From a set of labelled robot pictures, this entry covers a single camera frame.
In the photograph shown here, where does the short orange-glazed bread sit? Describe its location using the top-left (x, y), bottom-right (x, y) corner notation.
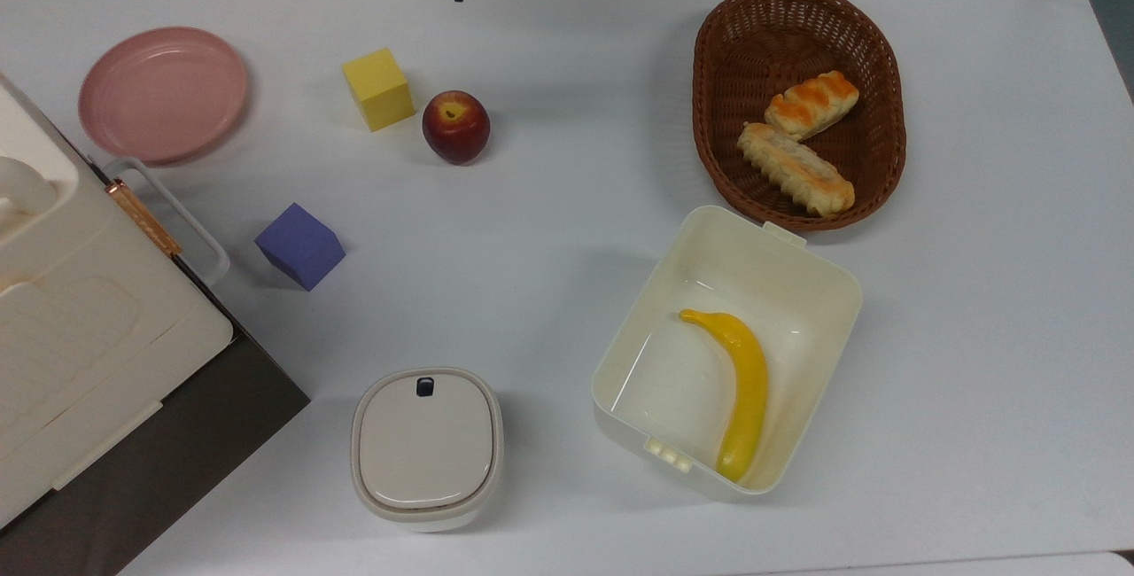
top-left (765, 71), bottom-right (860, 142)

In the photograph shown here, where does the long pale bread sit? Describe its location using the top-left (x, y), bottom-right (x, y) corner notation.
top-left (737, 122), bottom-right (857, 219)

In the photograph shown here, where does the yellow foam cube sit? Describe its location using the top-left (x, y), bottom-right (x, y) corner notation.
top-left (342, 47), bottom-right (416, 133)

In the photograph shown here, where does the red apple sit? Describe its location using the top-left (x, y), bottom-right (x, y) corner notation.
top-left (422, 90), bottom-right (492, 166)

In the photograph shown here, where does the pink round plate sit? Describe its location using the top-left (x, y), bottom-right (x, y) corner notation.
top-left (78, 27), bottom-right (250, 165)

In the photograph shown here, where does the purple foam cube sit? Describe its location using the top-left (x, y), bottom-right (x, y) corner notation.
top-left (254, 202), bottom-right (346, 292)

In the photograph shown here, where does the brown wicker basket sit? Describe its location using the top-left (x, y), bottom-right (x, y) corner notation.
top-left (692, 0), bottom-right (907, 232)

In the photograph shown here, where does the white lidded container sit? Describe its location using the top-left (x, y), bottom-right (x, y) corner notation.
top-left (351, 368), bottom-right (504, 533)

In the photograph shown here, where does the white countertop appliance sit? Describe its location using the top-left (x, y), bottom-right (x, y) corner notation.
top-left (0, 71), bottom-right (311, 576)

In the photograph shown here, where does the cream open plastic box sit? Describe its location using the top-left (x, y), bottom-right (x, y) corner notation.
top-left (591, 205), bottom-right (864, 503)

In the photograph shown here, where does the yellow banana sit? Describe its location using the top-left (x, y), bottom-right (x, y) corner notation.
top-left (679, 308), bottom-right (770, 483)

